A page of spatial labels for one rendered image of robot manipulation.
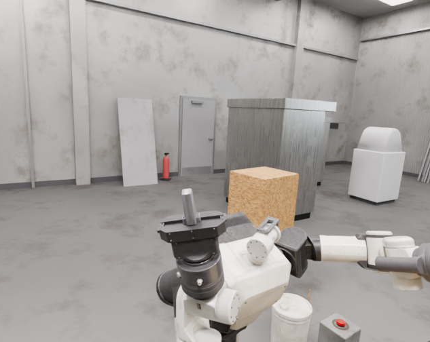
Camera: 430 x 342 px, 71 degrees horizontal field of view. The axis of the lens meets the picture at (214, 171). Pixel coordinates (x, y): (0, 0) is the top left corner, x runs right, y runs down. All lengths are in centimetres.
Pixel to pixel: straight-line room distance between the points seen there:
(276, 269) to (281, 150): 387
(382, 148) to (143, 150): 526
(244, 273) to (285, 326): 161
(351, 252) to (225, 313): 61
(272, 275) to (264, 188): 163
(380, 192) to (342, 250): 614
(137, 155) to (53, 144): 179
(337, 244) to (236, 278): 40
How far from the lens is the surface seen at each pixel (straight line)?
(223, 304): 63
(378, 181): 715
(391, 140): 727
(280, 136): 475
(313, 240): 112
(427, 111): 1185
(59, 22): 758
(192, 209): 52
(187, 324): 70
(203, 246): 55
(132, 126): 736
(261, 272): 95
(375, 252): 112
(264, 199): 258
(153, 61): 795
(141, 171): 731
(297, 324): 248
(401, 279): 88
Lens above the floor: 178
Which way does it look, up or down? 11 degrees down
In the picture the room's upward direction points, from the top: 3 degrees clockwise
